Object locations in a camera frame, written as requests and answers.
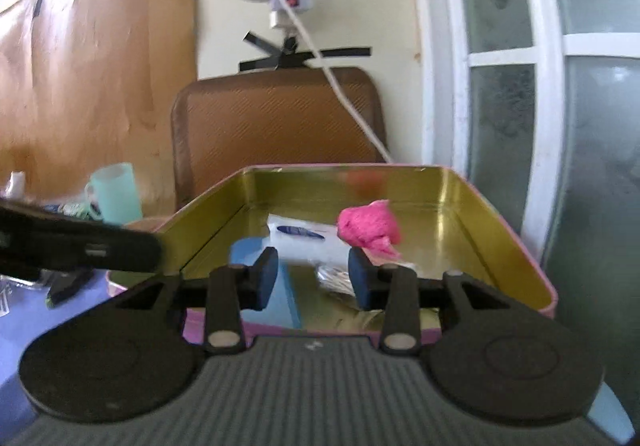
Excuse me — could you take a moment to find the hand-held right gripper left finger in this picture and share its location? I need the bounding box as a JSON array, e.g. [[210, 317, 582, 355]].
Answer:
[[115, 246, 280, 355]]

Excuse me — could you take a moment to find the clear plastic wrapper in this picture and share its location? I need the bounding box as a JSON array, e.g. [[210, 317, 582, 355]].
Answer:
[[315, 262, 361, 299]]

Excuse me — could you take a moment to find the brown paper sheet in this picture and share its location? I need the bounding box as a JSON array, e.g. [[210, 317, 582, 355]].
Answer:
[[0, 0, 198, 207]]

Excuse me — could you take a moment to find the pink tin box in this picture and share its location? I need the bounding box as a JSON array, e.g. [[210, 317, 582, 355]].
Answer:
[[107, 165, 559, 344]]

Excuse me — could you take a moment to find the mint green cup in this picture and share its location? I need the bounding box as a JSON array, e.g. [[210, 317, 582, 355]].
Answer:
[[84, 162, 144, 225]]

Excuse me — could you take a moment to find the white packet with blue print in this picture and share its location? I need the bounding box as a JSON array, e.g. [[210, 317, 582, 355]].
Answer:
[[266, 213, 351, 277]]

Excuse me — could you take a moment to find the pink soft cloth ball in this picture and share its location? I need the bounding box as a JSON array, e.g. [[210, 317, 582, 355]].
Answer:
[[337, 199, 402, 259]]

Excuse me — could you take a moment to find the white framed glass door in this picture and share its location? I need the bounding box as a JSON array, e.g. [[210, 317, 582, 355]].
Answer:
[[407, 0, 640, 377]]

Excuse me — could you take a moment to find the small black green object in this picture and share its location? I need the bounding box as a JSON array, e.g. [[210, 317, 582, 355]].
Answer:
[[46, 271, 95, 309]]

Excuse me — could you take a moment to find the brown chair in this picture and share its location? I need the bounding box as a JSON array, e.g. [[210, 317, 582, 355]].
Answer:
[[171, 66, 388, 212]]

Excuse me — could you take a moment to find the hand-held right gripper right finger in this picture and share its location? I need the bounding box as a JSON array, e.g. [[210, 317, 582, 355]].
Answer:
[[348, 248, 514, 356]]

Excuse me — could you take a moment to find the white power cable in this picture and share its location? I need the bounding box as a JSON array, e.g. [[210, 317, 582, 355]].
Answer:
[[270, 0, 396, 164]]

